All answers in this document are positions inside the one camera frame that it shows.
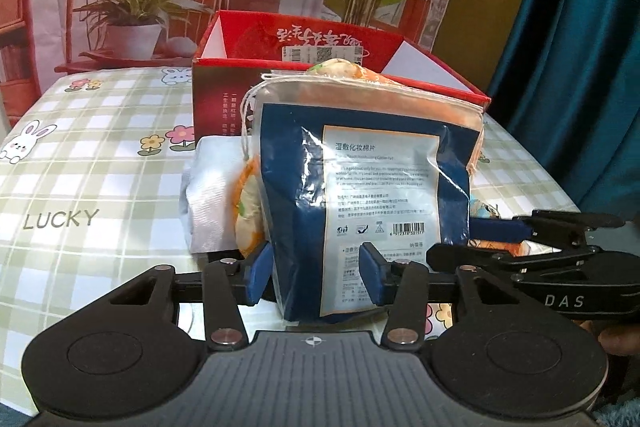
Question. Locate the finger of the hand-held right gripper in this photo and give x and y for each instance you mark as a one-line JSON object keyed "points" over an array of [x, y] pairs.
{"points": [[495, 229], [450, 257]]}

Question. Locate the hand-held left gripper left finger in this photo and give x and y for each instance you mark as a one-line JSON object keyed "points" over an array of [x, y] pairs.
{"points": [[260, 277]]}

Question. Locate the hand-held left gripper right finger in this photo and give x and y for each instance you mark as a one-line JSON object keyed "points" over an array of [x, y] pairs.
{"points": [[372, 274]]}

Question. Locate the white cloth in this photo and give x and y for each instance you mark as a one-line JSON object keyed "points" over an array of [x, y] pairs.
{"points": [[210, 197]]}

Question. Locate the blue cotton pad packet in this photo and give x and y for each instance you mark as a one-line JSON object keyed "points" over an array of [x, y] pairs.
{"points": [[375, 167]]}

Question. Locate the red cardboard box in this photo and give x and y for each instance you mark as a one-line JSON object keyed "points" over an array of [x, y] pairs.
{"points": [[220, 107]]}

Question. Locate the person's right hand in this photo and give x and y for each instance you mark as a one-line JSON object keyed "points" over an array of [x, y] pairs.
{"points": [[620, 338]]}

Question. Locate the teal curtain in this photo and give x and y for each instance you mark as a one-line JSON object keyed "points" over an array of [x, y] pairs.
{"points": [[575, 57]]}

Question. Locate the green checked tablecloth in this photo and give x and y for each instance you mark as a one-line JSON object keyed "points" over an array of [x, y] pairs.
{"points": [[100, 157]]}

